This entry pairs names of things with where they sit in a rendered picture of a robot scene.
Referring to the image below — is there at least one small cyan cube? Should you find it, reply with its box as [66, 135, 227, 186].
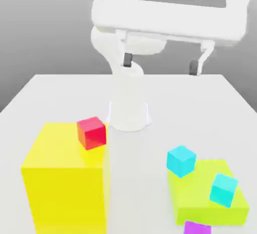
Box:
[209, 172, 239, 209]
[166, 145, 197, 179]

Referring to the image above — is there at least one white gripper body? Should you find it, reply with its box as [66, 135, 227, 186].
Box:
[91, 0, 253, 47]

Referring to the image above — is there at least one large lime green box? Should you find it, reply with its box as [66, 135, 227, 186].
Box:
[167, 159, 250, 226]

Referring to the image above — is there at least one large yellow box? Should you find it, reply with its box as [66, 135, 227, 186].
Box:
[21, 122, 110, 234]

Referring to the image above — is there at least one small red cube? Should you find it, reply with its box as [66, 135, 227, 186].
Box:
[76, 116, 107, 151]

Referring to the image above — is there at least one small purple cube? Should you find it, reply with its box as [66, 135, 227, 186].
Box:
[184, 220, 212, 234]

